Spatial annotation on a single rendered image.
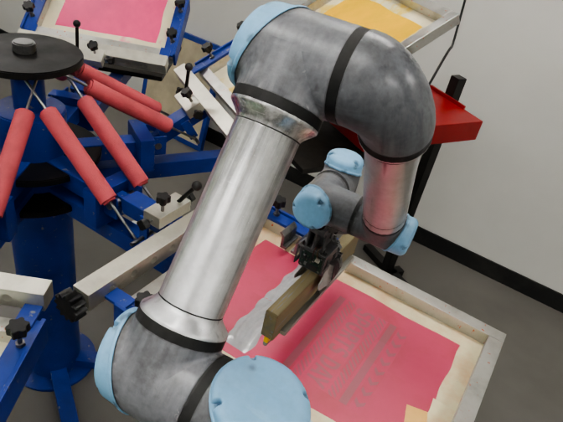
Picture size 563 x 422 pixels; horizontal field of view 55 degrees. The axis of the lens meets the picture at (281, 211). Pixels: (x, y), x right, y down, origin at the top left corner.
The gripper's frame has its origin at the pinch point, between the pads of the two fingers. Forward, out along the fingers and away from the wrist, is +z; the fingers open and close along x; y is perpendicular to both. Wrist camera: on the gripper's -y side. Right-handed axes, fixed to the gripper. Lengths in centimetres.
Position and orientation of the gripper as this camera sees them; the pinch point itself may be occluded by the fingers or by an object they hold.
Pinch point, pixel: (314, 281)
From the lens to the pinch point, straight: 128.1
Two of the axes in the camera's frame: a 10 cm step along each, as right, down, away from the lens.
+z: -1.7, 8.1, 5.6
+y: -5.3, 4.0, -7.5
